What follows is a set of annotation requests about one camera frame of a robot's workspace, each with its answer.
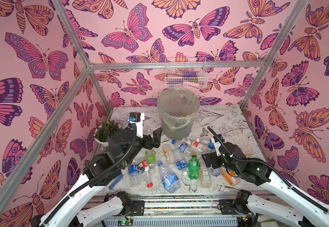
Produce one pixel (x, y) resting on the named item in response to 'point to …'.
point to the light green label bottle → (150, 156)
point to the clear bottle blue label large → (170, 180)
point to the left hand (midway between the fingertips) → (154, 126)
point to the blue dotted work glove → (116, 181)
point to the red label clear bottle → (199, 146)
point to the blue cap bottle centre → (181, 162)
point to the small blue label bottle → (134, 175)
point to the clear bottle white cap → (204, 175)
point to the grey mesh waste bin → (178, 108)
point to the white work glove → (243, 142)
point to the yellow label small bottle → (167, 155)
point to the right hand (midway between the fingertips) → (208, 153)
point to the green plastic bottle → (193, 169)
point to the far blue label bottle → (182, 148)
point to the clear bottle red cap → (143, 167)
